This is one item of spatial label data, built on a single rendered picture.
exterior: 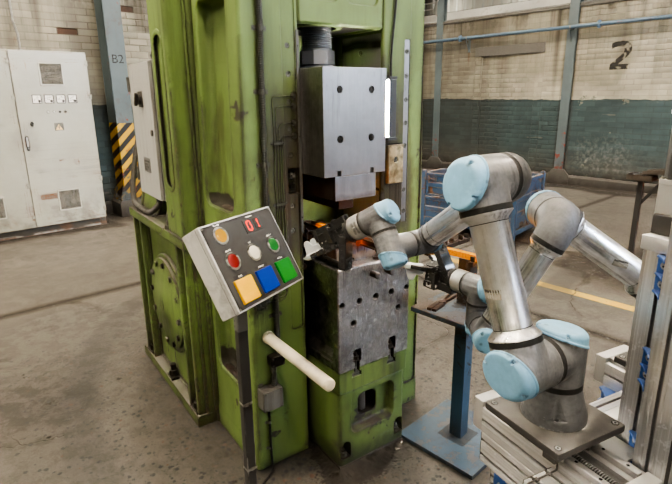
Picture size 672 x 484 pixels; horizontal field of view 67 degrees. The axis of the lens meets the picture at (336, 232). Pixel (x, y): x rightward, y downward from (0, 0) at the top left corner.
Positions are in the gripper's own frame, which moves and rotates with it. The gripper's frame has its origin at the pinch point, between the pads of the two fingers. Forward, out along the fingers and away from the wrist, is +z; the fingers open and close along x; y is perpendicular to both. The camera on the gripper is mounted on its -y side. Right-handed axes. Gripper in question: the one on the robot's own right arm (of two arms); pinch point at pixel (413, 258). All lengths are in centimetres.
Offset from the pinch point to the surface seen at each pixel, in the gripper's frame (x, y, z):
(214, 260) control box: -71, -11, 9
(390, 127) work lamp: 24, -43, 41
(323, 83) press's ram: -17, -61, 31
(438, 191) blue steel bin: 309, 52, 280
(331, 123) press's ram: -14, -47, 31
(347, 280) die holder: -11.3, 13.4, 24.7
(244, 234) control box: -57, -14, 18
